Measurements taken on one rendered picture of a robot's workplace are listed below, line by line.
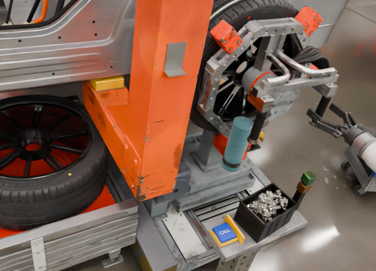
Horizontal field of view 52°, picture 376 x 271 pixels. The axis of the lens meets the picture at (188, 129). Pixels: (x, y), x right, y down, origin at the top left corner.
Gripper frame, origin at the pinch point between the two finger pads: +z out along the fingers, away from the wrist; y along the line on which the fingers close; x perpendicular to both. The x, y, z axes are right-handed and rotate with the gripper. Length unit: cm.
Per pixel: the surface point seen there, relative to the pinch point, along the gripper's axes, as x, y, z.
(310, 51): 20.8, -5.0, 12.6
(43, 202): -39, -109, 24
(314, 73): 17.3, -10.2, 2.9
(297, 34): 24.1, -5.7, 20.9
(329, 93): 9.1, -1.6, -1.1
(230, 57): 17.5, -37.6, 20.9
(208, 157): -53, -22, 36
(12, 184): -32, -118, 32
